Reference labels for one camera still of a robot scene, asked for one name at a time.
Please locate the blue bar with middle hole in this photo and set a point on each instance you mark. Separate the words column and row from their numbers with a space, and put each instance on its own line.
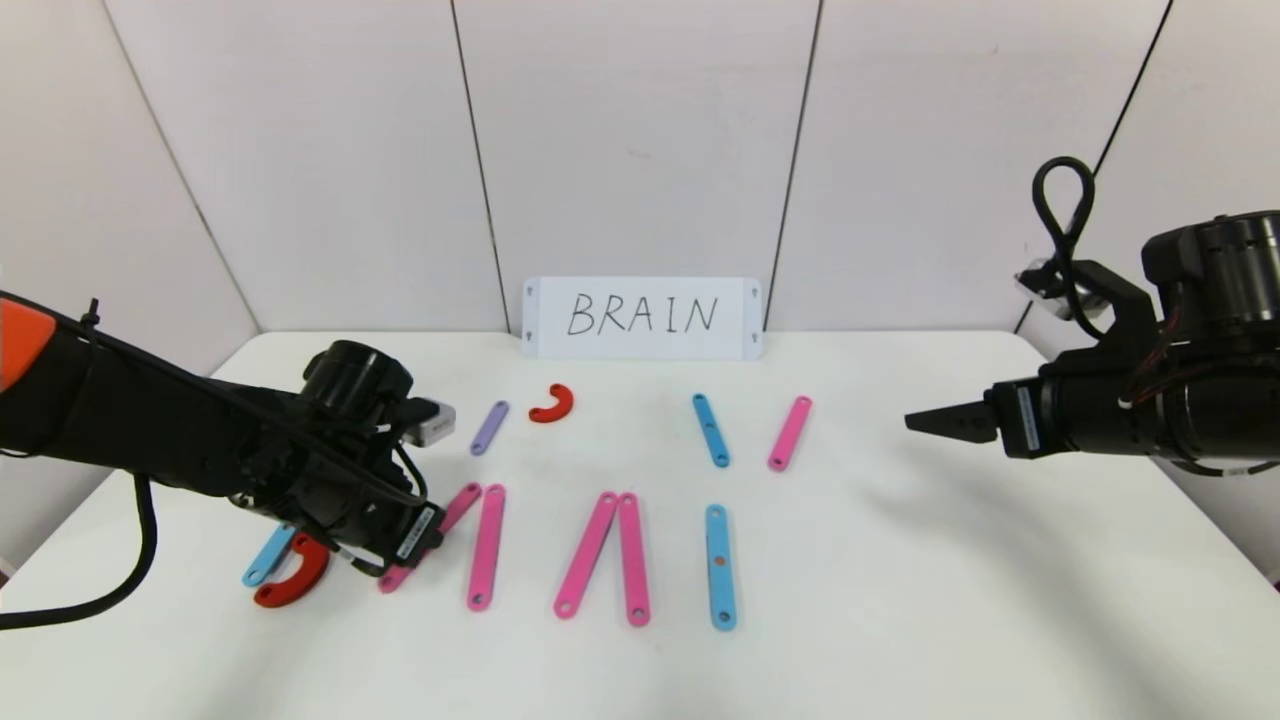
column 720, row 585
column 262, row 565

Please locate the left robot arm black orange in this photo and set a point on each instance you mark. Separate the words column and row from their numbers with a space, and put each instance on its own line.
column 150, row 420

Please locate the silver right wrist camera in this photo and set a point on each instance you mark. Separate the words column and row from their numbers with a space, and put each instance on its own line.
column 1040, row 280

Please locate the black right camera bracket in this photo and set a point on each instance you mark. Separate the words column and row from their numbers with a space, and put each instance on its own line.
column 1120, row 310

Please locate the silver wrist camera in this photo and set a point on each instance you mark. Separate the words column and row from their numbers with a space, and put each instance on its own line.
column 1040, row 280
column 435, row 425

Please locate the red curved piece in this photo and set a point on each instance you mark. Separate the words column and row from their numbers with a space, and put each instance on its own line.
column 562, row 412
column 300, row 588

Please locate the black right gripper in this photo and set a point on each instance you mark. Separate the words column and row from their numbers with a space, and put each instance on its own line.
column 1022, row 420

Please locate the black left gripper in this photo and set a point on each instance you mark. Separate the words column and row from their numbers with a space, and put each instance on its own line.
column 418, row 533

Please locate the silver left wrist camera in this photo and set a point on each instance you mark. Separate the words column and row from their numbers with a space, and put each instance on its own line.
column 435, row 425

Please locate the short purple flat bar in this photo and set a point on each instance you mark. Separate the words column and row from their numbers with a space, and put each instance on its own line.
column 490, row 429

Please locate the white card reading BRAIN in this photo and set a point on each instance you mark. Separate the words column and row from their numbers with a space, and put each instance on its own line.
column 600, row 345

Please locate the blue flat bar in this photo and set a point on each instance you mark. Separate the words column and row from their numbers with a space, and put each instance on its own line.
column 710, row 431

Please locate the pink bar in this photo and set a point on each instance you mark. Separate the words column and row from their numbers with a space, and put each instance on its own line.
column 586, row 554
column 789, row 434
column 486, row 550
column 462, row 503
column 633, row 560

